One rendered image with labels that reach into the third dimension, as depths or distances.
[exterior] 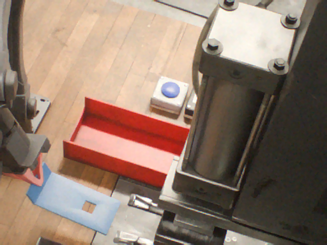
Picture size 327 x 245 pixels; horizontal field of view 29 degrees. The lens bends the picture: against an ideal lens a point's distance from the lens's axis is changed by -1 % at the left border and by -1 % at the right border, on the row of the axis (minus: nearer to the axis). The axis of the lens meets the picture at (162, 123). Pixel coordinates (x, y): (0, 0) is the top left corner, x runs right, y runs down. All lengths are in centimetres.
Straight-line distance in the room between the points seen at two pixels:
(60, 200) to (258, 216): 42
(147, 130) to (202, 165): 50
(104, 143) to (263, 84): 68
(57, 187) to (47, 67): 37
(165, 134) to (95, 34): 33
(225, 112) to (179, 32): 81
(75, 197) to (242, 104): 50
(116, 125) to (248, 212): 55
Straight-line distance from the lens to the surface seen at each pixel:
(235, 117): 72
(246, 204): 82
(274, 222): 84
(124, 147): 129
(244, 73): 66
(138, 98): 138
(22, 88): 117
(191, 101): 135
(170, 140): 131
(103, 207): 113
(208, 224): 94
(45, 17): 153
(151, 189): 125
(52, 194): 113
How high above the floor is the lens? 198
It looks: 54 degrees down
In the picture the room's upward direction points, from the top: 10 degrees clockwise
